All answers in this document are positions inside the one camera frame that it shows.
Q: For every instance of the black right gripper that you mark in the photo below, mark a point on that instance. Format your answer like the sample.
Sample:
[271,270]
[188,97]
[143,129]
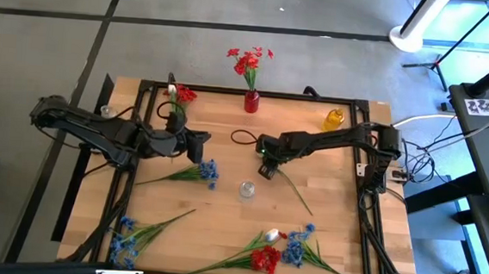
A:
[276,147]

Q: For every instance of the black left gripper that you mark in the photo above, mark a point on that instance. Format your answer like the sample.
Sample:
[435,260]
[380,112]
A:
[164,143]

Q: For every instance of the blue artificial flower bunch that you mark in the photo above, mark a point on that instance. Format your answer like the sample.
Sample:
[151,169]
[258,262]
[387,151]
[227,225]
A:
[207,171]
[293,252]
[147,233]

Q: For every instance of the red artificial flower bunch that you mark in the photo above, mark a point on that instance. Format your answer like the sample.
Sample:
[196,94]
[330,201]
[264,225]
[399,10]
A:
[241,67]
[185,94]
[264,259]

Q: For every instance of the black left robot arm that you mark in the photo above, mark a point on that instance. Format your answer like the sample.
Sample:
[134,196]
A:
[90,128]

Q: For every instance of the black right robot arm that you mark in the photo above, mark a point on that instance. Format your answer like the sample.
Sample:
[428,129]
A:
[335,139]

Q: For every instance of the clear ribbed glass vase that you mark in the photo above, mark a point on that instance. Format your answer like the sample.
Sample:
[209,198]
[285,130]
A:
[247,191]

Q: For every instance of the red glass vase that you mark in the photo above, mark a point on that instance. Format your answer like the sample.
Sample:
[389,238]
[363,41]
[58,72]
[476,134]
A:
[251,103]

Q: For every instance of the yellow glass vase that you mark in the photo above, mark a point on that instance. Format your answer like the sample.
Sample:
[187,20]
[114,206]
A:
[332,121]

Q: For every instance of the small clear glass bottle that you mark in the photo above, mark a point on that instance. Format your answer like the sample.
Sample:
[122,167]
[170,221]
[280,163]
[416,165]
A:
[107,111]

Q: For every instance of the grey power strip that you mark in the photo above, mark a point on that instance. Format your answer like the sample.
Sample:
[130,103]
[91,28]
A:
[397,175]

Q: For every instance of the white column with round base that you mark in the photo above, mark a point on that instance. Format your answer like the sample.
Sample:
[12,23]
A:
[409,38]

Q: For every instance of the black tripod stand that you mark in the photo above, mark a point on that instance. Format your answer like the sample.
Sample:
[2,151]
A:
[437,64]

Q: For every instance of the black desk with label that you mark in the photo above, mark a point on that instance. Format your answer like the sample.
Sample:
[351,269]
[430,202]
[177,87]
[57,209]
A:
[485,145]

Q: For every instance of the black curved frame clip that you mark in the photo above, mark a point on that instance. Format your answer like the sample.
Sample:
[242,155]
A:
[172,78]
[312,91]

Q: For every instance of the white metal bracket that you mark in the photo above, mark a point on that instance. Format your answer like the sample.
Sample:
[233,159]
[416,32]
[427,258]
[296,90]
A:
[361,169]

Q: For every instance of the black desk base frame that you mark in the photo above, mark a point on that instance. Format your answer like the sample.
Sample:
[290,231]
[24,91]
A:
[439,196]

